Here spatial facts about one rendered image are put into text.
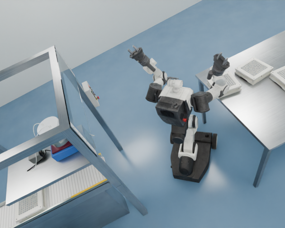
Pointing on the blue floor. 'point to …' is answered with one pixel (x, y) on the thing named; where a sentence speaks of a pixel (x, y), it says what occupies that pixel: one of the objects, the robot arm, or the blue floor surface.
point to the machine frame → (44, 143)
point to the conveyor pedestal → (91, 212)
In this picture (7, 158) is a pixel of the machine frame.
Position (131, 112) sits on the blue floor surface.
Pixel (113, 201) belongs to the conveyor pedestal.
